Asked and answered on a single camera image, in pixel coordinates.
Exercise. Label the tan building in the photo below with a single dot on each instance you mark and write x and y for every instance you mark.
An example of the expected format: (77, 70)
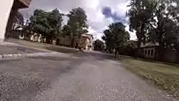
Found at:
(86, 42)

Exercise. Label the green tree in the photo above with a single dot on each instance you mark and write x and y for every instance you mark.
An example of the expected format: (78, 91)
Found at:
(77, 24)

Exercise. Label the round dark tree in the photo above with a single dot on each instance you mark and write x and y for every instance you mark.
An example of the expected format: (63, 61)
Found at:
(115, 36)

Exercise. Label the grey asphalt road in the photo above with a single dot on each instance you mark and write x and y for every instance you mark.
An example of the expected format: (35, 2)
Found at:
(85, 86)

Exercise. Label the grass strip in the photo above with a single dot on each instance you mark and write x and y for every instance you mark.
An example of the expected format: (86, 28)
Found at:
(41, 45)

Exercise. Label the group of dark trees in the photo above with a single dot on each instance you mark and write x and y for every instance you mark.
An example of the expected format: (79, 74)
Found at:
(46, 23)

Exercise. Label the low pale building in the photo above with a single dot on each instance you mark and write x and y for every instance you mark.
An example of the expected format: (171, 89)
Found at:
(33, 37)

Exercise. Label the dark long building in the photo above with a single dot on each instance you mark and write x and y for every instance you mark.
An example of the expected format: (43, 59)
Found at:
(151, 51)

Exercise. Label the pale kerb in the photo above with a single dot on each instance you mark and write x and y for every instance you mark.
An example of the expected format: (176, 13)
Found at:
(12, 55)

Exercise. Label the tall dark trees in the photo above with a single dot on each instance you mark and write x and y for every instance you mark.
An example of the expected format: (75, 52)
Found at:
(162, 23)

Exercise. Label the dry grass verge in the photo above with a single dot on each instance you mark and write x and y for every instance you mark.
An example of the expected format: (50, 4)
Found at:
(170, 79)

